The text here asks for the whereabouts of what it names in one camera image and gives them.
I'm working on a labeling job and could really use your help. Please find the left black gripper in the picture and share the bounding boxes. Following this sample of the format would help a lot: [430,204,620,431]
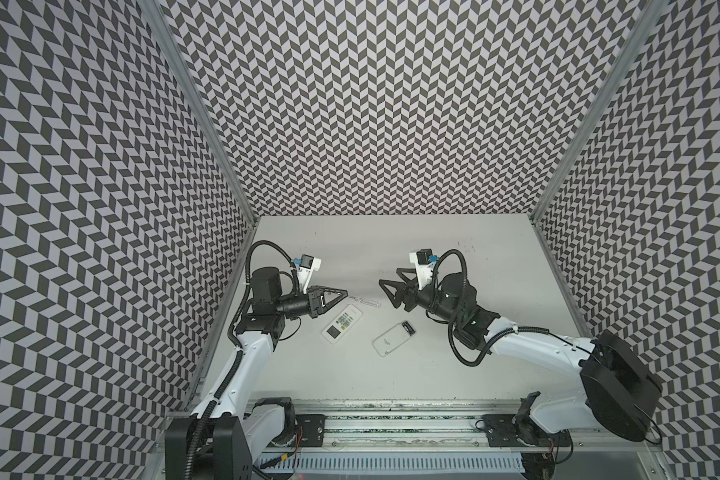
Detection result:
[275,283,348,318]

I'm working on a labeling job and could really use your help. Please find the clear remote battery cover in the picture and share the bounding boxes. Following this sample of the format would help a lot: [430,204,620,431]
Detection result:
[347,295,382,308]

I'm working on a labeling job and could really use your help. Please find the white remote with back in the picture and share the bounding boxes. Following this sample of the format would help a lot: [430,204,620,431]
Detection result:
[372,322,416,357]

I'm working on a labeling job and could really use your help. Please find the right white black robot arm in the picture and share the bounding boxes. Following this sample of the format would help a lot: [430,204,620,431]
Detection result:
[379,268,662,446]

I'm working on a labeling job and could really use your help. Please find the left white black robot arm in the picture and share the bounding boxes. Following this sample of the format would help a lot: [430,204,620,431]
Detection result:
[165,267,348,479]

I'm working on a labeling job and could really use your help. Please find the battery in remote compartment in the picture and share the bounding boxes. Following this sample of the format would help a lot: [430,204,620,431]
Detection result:
[402,321,416,335]

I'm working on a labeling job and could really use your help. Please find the white remote with barcode label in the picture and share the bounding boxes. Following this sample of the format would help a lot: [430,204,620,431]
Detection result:
[321,305,363,344]

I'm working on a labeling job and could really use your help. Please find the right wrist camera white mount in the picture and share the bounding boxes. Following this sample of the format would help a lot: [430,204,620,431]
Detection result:
[409,248,437,290]

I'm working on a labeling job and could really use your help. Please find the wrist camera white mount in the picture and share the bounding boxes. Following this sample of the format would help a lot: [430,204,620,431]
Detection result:
[294,254,322,294]
[409,248,437,290]

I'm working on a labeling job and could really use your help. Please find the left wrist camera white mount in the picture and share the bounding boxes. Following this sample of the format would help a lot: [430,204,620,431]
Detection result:
[294,254,322,294]

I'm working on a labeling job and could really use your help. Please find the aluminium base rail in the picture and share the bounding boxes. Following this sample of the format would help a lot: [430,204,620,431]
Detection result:
[266,399,659,455]

